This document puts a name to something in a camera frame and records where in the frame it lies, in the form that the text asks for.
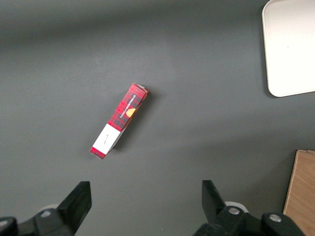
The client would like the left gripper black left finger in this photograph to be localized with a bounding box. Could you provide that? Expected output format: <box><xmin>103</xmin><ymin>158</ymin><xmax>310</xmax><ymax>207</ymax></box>
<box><xmin>0</xmin><ymin>181</ymin><xmax>92</xmax><ymax>236</ymax></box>

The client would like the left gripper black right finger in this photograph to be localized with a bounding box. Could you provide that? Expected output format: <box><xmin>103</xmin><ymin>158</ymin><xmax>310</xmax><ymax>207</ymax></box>
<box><xmin>194</xmin><ymin>180</ymin><xmax>308</xmax><ymax>236</ymax></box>

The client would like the beige plastic tray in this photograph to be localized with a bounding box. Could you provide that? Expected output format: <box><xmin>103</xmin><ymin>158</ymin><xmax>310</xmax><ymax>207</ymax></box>
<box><xmin>261</xmin><ymin>0</ymin><xmax>315</xmax><ymax>97</ymax></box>

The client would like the wooden drawer cabinet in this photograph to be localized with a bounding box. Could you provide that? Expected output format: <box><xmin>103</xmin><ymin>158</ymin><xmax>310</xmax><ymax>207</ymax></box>
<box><xmin>283</xmin><ymin>149</ymin><xmax>315</xmax><ymax>236</ymax></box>

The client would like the red plaid shortbread box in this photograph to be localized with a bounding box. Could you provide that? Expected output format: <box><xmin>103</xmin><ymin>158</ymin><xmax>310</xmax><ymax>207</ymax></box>
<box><xmin>89</xmin><ymin>83</ymin><xmax>150</xmax><ymax>160</ymax></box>

